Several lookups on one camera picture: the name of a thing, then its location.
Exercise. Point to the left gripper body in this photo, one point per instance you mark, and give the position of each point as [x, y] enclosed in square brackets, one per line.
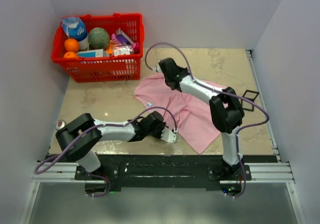
[156, 133]

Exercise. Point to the pink garment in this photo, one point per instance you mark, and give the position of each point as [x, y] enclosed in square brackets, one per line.
[193, 117]

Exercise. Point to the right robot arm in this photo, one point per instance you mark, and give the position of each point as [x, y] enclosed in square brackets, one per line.
[225, 109]

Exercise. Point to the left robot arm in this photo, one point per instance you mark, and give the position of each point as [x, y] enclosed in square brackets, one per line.
[82, 134]

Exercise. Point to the pink white snack packet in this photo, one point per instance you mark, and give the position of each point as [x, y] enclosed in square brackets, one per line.
[120, 50]

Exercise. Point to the white blue carton box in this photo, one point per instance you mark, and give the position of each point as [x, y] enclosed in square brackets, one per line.
[100, 53]

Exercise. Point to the red plastic shopping basket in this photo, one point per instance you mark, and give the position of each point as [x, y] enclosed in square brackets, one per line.
[111, 68]

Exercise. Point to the energy drink can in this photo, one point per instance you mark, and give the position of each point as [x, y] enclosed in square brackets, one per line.
[60, 124]

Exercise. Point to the purple white box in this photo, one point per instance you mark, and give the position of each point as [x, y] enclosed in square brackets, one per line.
[120, 37]

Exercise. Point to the small black stand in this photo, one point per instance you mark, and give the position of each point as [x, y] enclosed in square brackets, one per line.
[250, 95]

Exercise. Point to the green melon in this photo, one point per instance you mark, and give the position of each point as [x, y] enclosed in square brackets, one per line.
[99, 38]

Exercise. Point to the orange fruit lower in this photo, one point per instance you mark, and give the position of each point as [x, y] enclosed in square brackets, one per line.
[68, 55]

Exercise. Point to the orange fruit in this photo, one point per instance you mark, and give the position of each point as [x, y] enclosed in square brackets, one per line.
[71, 45]
[68, 55]

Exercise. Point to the orange fruit upper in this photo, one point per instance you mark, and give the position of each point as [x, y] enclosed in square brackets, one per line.
[71, 45]

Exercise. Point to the blue white plastic bag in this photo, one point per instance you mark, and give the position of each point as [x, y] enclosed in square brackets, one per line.
[75, 28]

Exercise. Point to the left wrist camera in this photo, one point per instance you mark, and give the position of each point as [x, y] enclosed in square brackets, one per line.
[169, 136]

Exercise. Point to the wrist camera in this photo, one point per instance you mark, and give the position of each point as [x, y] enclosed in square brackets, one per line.
[157, 68]
[169, 136]

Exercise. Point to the black metal base frame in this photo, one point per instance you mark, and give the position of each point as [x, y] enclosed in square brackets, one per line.
[107, 160]

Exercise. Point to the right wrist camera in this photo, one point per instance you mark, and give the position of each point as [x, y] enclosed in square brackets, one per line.
[157, 68]

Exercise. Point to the aluminium rail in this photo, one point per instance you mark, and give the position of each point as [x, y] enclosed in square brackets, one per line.
[254, 172]

